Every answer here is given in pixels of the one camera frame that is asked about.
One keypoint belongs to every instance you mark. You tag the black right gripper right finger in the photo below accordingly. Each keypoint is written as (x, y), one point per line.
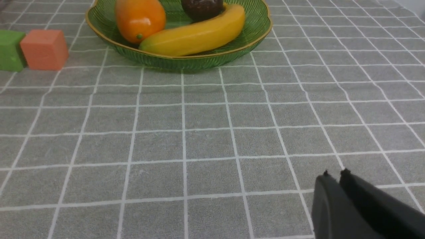
(387, 215)

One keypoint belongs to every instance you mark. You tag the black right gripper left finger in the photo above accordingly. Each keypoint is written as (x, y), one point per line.
(334, 216)

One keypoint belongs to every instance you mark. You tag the yellow banana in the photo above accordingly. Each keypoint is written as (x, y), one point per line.
(198, 37)

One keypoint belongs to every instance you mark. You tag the dark purple mangosteen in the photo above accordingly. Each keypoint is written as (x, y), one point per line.
(200, 10)

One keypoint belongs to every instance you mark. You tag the orange yellow mango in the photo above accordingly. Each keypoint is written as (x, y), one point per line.
(138, 19)

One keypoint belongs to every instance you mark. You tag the grey checkered tablecloth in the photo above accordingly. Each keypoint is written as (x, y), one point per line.
(109, 149)

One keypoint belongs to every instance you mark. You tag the green glass leaf plate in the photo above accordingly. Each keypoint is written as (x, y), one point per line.
(258, 24)

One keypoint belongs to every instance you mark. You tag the orange foam cube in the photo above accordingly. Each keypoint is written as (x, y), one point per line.
(45, 49)

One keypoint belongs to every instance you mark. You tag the green foam cube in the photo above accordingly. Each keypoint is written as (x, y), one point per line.
(11, 55)

